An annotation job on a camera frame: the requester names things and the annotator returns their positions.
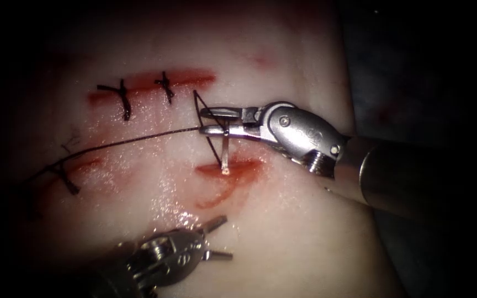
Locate left arm needle driver jaw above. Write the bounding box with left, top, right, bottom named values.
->
left=202, top=249, right=234, bottom=262
left=199, top=214, right=229, bottom=237

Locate left arm needle driver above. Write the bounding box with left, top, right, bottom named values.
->
left=136, top=230, right=207, bottom=291

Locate black thread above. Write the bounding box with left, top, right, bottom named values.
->
left=19, top=89, right=229, bottom=185

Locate right arm needle driver jaw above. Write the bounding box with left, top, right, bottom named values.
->
left=199, top=100, right=298, bottom=125
left=198, top=124, right=275, bottom=142

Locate black stitching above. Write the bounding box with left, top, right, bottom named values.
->
left=47, top=161, right=81, bottom=196
left=96, top=71, right=176, bottom=121

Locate curved steel needle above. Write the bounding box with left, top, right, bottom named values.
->
left=220, top=131, right=231, bottom=175

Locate right arm needle driver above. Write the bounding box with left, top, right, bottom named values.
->
left=268, top=105, right=350, bottom=179

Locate tissue pad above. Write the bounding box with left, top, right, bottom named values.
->
left=0, top=0, right=407, bottom=298

